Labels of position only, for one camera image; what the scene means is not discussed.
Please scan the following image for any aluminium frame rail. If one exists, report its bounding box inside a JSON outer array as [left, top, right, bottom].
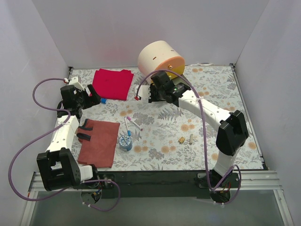
[[21, 170, 294, 226]]

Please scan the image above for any red folded cloth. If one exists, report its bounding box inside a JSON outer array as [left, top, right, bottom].
[[92, 69, 134, 101]]

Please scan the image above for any blue cap white marker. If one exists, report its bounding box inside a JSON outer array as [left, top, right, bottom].
[[124, 117, 131, 137]]

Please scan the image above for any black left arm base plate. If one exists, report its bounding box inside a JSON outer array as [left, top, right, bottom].
[[72, 175, 112, 189]]

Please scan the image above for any blue patterned tape roll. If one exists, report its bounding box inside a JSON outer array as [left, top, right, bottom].
[[119, 135, 133, 151]]

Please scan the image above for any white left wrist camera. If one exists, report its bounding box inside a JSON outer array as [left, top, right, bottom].
[[63, 76, 84, 91]]

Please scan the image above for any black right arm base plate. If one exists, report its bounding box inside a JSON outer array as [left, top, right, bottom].
[[197, 172, 239, 188]]

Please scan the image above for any floral patterned table mat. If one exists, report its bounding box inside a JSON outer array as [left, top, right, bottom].
[[46, 65, 264, 172]]

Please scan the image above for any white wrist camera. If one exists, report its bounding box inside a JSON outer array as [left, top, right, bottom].
[[63, 76, 84, 91], [134, 85, 151, 100]]

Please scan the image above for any rust brown folded garment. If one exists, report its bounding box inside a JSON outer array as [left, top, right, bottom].
[[77, 119, 120, 168]]

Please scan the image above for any purple cap white marker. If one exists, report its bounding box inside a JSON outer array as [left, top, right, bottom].
[[127, 116, 143, 131]]

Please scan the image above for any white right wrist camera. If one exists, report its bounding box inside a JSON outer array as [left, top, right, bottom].
[[134, 85, 151, 100]]

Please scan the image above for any small brass sharpener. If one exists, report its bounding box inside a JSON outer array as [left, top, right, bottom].
[[178, 137, 185, 144]]

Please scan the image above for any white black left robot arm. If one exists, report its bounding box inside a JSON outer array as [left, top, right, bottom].
[[37, 84, 101, 191]]

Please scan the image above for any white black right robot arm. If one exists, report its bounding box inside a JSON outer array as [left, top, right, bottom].
[[147, 70, 249, 190]]

